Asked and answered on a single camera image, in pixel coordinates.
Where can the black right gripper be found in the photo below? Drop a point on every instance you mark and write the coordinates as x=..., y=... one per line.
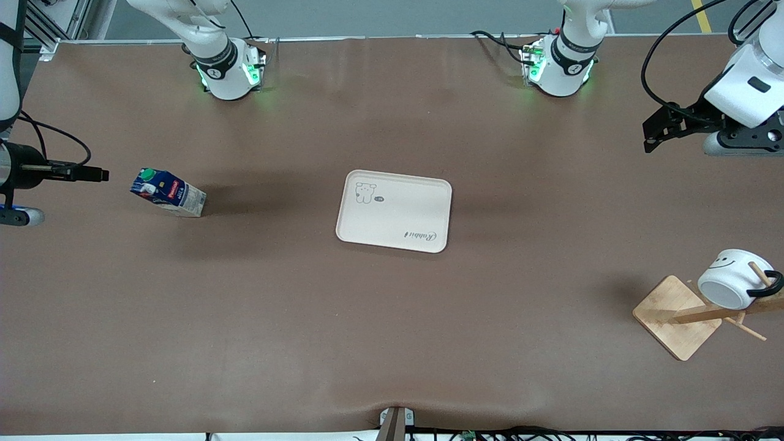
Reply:
x=26, y=173

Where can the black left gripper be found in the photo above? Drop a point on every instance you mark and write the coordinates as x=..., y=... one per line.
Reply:
x=699, y=114

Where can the blue white milk carton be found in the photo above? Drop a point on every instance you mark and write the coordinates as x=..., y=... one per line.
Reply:
x=168, y=193

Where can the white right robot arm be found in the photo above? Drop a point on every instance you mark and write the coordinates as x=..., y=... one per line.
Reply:
x=214, y=55

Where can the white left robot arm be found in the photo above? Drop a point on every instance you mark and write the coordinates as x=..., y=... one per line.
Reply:
x=750, y=79

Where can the wooden mug rack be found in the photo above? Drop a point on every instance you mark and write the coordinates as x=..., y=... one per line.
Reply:
x=674, y=318

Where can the cream plastic tray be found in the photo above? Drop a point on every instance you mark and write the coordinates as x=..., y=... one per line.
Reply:
x=395, y=211

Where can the aluminium frame profile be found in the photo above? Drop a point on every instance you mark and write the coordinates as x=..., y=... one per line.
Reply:
x=55, y=24
x=741, y=38

